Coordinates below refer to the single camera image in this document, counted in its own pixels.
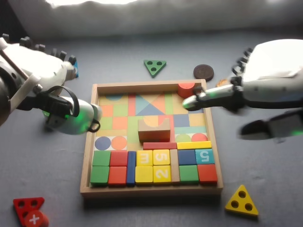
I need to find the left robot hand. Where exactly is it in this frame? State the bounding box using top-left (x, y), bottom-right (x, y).
top-left (1, 33), bottom-right (104, 136)

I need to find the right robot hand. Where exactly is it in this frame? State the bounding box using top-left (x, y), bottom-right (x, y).
top-left (182, 39), bottom-right (303, 143)

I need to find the plain wooden block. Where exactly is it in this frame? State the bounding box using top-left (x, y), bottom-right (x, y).
top-left (138, 117), bottom-right (171, 143)

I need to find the orange half-round block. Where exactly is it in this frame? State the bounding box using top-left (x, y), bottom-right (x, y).
top-left (177, 82), bottom-right (196, 99)

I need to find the blue triangle with holes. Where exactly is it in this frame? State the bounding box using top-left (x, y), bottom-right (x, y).
top-left (71, 59), bottom-right (79, 78)

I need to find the brown chocolate cookie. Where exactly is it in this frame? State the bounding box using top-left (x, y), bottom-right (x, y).
top-left (193, 64), bottom-right (214, 82)

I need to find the grey table cloth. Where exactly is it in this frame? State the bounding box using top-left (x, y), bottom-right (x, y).
top-left (0, 33), bottom-right (303, 227)

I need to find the green triangle with holes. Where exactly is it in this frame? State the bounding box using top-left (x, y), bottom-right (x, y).
top-left (143, 59), bottom-right (167, 79)

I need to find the white backdrop sheet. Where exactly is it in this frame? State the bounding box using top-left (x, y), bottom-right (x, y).
top-left (14, 0), bottom-right (303, 40)

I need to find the yellow triangle with holes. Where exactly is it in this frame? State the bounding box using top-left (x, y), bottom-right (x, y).
top-left (224, 184), bottom-right (259, 218)

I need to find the red triangle with holes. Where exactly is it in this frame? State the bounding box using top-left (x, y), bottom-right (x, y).
top-left (13, 197), bottom-right (45, 227)

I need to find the red cylinder with plus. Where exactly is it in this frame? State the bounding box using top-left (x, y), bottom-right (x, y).
top-left (25, 211), bottom-right (50, 227)

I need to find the wooden puzzle tray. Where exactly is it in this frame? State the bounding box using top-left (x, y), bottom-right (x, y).
top-left (80, 79), bottom-right (224, 197)

